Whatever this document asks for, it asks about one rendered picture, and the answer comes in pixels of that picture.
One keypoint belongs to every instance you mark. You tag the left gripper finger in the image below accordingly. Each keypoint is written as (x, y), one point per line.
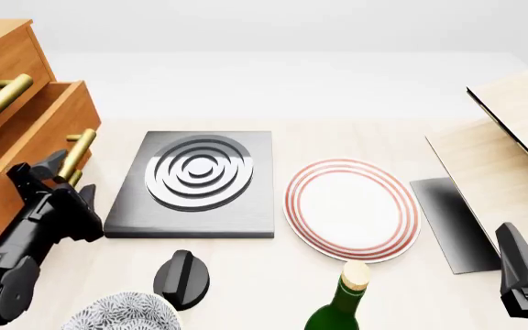
(53, 161)
(89, 198)

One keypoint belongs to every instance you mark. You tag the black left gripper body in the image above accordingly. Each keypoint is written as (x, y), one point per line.
(32, 184)

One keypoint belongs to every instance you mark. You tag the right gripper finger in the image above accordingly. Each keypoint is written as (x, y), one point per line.
(518, 258)

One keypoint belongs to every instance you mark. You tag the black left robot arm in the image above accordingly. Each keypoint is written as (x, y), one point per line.
(21, 240)

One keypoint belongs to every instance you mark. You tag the wooden drawer, pulled-out box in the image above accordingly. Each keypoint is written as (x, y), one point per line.
(73, 106)

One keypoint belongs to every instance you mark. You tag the wooden cabinet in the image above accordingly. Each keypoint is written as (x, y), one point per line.
(3, 29)

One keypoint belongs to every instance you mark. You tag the flat black stove plate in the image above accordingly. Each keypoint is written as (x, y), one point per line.
(135, 213)

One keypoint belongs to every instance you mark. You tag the pale wooden box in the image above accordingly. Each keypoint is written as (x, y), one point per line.
(498, 161)

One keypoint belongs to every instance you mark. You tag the patterned grey-white bowl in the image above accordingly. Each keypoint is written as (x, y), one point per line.
(122, 313)

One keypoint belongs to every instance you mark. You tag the round black stove knob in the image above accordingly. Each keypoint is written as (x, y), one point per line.
(182, 278)

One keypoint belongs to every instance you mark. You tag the bottle cork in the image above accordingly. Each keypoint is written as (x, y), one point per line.
(355, 273)

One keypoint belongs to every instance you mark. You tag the white plate with red rings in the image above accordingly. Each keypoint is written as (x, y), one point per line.
(351, 209)

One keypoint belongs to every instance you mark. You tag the green glass bottle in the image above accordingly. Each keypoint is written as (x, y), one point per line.
(337, 313)

